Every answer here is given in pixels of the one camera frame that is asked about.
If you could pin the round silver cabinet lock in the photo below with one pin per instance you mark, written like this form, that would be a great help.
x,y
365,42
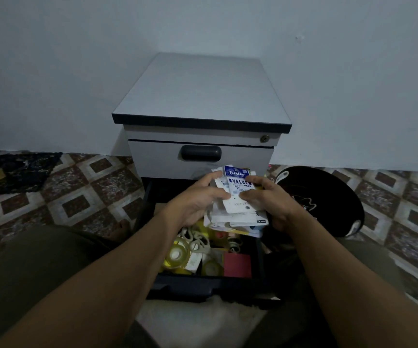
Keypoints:
x,y
264,139

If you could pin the person's left forearm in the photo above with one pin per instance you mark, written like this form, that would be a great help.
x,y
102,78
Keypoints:
x,y
96,286

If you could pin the white fluffy cloth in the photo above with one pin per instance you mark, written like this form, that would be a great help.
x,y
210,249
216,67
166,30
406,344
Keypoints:
x,y
198,326

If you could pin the person's left thumb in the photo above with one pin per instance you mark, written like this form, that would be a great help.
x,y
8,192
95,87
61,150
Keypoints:
x,y
212,178

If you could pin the small white box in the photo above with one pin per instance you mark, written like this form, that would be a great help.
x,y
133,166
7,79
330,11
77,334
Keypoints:
x,y
193,262

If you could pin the open black drawer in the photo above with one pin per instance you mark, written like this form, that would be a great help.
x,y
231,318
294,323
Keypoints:
x,y
209,286

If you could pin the person's right leg olive trousers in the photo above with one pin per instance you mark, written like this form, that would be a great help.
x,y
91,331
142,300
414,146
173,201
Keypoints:
x,y
368,260

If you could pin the person's right forearm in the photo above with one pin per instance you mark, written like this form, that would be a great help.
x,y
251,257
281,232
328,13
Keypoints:
x,y
346,286

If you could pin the person's right hand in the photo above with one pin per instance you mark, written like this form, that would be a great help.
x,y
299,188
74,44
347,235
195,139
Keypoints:
x,y
277,206

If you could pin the person's left leg olive trousers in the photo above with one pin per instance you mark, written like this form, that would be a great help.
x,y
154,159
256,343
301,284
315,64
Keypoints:
x,y
38,271

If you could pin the clear tape roll yellow core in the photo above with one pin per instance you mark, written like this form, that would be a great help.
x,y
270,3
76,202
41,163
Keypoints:
x,y
175,254

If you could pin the grey drawer cabinet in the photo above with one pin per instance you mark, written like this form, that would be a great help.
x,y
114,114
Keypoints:
x,y
203,101

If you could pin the white packet with blue label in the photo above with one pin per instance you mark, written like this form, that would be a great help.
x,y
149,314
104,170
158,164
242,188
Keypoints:
x,y
237,193

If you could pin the stack of white card packets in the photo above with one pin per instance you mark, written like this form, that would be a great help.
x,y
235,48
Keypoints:
x,y
239,221

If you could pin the person's right thumb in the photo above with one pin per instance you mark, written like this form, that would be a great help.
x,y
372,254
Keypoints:
x,y
256,181

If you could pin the person's leg olive trousers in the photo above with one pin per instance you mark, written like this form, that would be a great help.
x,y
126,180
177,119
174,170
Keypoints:
x,y
38,271
368,260

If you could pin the dark patterned cloth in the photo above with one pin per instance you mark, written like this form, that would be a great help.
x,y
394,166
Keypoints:
x,y
20,170

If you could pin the small yellow tape roll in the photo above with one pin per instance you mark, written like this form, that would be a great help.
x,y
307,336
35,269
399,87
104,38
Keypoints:
x,y
212,268

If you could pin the white tape roll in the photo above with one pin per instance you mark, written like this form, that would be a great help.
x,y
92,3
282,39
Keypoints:
x,y
196,239

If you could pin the person's left hand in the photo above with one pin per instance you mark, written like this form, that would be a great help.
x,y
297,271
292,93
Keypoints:
x,y
190,204

